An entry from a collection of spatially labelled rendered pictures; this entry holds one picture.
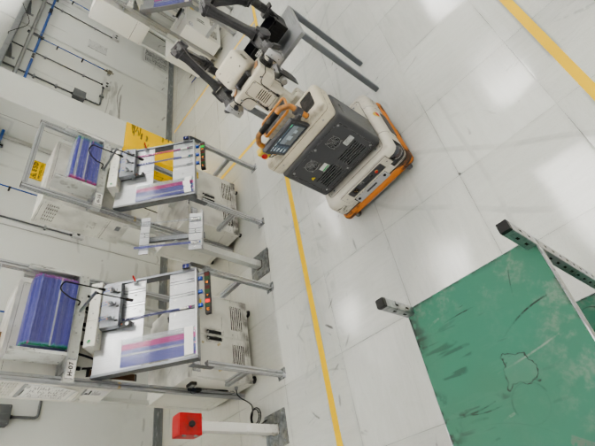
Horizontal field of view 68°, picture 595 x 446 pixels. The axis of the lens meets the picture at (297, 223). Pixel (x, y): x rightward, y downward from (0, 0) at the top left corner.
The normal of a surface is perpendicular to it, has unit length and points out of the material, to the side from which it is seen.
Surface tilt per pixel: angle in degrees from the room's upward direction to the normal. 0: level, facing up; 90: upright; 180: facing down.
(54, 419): 90
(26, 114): 90
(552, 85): 0
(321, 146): 90
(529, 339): 0
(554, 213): 0
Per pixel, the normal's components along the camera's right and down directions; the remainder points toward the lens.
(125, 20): 0.15, 0.77
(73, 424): 0.63, -0.56
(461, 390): -0.76, -0.30
